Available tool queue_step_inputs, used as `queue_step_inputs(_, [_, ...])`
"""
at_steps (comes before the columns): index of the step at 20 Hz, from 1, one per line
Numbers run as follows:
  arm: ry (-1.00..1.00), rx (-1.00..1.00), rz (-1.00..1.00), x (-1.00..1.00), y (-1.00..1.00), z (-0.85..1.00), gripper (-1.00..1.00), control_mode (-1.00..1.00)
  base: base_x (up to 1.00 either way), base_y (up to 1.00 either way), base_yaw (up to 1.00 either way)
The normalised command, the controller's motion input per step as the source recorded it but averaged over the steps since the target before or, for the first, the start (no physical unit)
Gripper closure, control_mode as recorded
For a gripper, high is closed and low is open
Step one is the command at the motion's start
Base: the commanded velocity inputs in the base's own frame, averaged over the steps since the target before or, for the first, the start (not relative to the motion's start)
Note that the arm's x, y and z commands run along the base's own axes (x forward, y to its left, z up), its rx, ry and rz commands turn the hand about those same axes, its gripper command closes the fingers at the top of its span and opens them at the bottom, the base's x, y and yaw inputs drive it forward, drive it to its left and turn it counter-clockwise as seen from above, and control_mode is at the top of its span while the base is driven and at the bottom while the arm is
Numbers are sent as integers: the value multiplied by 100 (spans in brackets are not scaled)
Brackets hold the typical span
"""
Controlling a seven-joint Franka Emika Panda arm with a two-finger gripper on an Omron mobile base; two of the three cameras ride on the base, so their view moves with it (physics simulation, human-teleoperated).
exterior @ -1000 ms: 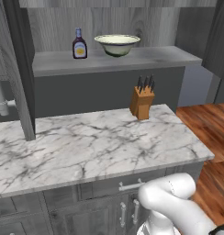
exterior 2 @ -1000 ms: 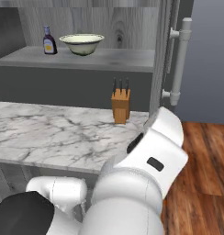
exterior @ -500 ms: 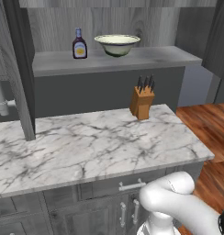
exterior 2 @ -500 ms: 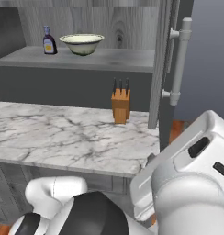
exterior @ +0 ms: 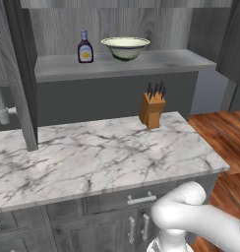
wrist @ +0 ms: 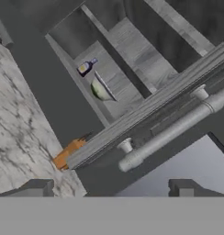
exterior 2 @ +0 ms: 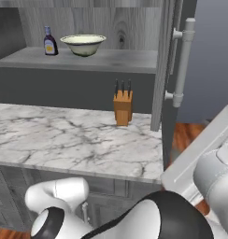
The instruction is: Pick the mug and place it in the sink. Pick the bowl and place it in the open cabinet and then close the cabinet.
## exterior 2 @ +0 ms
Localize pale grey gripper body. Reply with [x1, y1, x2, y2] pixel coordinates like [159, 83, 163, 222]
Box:
[160, 104, 228, 203]

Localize grey wooden cabinet door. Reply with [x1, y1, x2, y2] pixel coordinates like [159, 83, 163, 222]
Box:
[150, 0, 184, 133]

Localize grey wooden open cabinet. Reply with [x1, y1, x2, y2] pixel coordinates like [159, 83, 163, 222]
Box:
[0, 0, 177, 76]

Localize cream bowl with dark rim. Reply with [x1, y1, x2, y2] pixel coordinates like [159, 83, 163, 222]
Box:
[60, 34, 107, 58]

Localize grey base cabinets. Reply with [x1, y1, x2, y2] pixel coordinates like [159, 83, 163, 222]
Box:
[0, 163, 164, 233]

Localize wooden knife block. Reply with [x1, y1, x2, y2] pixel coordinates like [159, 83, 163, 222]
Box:
[112, 90, 134, 127]

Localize dark purple sauce bottle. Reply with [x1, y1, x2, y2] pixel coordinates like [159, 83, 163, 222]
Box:
[43, 25, 60, 57]

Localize pale grey door handle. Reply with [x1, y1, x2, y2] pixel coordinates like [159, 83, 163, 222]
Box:
[164, 17, 196, 108]

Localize silver base cabinet handle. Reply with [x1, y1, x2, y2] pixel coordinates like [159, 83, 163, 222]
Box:
[80, 201, 90, 224]

